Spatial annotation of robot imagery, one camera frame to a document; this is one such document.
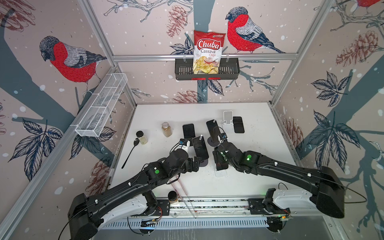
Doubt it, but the black-lid spice jar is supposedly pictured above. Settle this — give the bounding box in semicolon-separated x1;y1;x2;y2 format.
136;131;148;145

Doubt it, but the black phone with sticker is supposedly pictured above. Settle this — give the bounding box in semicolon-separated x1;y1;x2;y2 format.
206;120;221;147

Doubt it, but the black-lid jar on rail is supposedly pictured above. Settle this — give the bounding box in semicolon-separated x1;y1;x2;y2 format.
168;191;181;207

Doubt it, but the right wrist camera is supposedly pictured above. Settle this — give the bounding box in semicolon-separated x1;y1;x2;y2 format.
219;133;228;143

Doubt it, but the Chuba cassava chips bag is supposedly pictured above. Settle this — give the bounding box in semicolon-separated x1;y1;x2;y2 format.
193;31;226;74

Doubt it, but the brown spice glass jar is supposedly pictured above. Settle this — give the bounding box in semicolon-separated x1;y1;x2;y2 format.
162;122;172;138

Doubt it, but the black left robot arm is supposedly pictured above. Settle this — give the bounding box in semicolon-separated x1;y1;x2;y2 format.
66;149;200;240

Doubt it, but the black spoon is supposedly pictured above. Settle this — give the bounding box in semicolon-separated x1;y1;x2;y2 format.
122;138;140;169

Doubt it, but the white stand far right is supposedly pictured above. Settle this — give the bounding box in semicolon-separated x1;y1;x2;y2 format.
222;111;234;126

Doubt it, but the aluminium back crossbar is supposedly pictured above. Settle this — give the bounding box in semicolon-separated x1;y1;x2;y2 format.
112;52;300;63

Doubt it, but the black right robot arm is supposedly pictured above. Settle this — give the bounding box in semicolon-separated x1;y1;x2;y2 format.
215;140;349;219

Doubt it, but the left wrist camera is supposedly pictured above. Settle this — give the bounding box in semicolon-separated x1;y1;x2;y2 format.
177;139;191;152

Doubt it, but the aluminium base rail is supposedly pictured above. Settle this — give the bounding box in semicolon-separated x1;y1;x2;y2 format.
98;194;331;220

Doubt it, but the purple phone with sticker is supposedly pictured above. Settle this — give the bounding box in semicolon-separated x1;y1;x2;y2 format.
192;135;209;161

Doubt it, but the black wire basket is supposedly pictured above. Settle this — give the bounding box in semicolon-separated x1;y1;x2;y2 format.
175;58;240;81

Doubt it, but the dark round stand front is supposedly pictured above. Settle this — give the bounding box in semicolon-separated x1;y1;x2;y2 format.
199;159;209;168

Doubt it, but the green-edged phone back left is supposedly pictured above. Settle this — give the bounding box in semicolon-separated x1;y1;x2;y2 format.
183;124;196;140

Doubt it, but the white wire shelf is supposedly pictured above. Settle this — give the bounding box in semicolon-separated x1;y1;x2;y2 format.
75;73;128;138

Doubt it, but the pink chopstick right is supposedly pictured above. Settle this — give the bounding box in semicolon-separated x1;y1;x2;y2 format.
178;179;197;215

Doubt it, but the teal phone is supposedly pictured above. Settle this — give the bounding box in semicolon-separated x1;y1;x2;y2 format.
215;158;229;171

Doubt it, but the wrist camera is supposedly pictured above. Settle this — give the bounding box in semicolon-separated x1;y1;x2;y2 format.
219;133;228;143
177;139;191;152

